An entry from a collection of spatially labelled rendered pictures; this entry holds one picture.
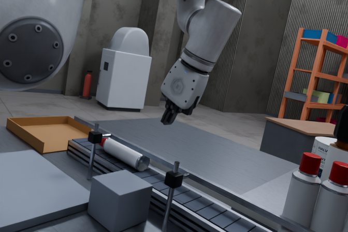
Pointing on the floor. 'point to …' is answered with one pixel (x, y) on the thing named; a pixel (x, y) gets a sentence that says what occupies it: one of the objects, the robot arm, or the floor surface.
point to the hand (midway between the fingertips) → (169, 116)
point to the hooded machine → (124, 71)
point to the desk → (292, 137)
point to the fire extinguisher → (87, 86)
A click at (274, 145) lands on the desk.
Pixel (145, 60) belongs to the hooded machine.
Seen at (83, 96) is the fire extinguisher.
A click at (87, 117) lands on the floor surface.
